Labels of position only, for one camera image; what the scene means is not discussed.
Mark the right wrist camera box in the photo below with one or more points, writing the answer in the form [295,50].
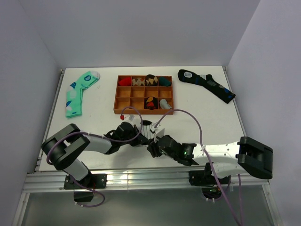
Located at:
[157,130]

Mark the dark teal rolled sock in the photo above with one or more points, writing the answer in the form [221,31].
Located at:
[164,82]

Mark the light grey rolled sock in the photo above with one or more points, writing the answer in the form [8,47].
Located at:
[165,105]

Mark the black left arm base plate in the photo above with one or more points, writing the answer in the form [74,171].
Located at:
[93,181]

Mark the wooden compartment tray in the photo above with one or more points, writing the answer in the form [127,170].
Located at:
[128,98]

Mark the black red yellow argyle sock roll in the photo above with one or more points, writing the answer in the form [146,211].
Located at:
[151,103]

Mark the white black-striped ankle sock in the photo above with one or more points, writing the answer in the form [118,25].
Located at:
[146,135]

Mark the beige argyle rolled sock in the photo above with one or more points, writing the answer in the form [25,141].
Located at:
[138,81]

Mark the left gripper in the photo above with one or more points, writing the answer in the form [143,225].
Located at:
[135,133]

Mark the aluminium table edge rail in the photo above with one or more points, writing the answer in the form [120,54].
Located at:
[138,179]

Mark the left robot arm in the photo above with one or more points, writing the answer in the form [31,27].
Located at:
[65,146]

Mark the black blue patterned long sock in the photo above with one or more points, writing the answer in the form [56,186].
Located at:
[208,83]

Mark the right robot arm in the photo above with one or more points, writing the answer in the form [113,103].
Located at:
[244,156]

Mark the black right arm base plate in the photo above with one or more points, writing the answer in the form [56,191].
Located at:
[202,178]

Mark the red rolled sock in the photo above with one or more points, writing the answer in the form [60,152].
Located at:
[125,81]

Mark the black tan argyle rolled sock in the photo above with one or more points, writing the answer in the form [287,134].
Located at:
[151,80]

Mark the mint green patterned sock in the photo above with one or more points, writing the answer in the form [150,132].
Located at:
[74,94]

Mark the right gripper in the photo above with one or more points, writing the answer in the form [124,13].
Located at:
[152,147]

